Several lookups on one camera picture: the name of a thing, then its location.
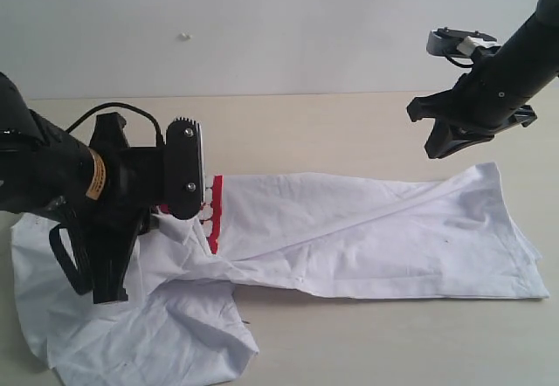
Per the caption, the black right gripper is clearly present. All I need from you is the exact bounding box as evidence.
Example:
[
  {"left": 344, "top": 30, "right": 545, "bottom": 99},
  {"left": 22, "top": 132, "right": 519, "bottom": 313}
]
[{"left": 406, "top": 49, "right": 537, "bottom": 159}]

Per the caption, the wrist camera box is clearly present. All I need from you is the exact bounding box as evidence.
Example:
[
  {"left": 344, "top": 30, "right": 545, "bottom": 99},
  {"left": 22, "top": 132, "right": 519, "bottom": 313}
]
[
  {"left": 426, "top": 27, "right": 500, "bottom": 69},
  {"left": 163, "top": 117, "right": 205, "bottom": 220}
]

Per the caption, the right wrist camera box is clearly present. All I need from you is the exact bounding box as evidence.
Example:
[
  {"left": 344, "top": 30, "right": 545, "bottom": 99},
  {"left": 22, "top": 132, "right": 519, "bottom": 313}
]
[{"left": 426, "top": 27, "right": 500, "bottom": 69}]

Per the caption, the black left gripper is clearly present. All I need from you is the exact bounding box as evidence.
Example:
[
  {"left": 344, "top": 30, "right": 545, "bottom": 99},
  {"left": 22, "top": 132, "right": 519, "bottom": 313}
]
[{"left": 49, "top": 113, "right": 164, "bottom": 304}]

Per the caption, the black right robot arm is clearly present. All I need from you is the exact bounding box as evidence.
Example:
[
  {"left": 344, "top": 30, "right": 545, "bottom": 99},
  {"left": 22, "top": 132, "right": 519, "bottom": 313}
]
[{"left": 406, "top": 0, "right": 558, "bottom": 159}]

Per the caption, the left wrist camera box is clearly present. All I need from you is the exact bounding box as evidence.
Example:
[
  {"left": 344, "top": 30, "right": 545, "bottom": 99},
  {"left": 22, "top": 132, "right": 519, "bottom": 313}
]
[{"left": 163, "top": 117, "right": 205, "bottom": 220}]

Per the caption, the white t-shirt red lettering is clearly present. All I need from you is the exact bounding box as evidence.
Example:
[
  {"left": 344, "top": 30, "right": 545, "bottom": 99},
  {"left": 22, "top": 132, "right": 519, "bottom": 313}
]
[{"left": 11, "top": 163, "right": 549, "bottom": 385}]

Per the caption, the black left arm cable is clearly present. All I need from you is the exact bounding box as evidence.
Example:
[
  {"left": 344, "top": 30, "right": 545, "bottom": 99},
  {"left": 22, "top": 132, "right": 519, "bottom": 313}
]
[{"left": 65, "top": 101, "right": 166, "bottom": 148}]

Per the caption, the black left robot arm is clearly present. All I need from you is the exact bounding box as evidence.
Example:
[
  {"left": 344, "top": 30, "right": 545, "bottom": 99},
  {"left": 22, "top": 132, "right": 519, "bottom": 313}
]
[{"left": 1, "top": 75, "right": 164, "bottom": 304}]

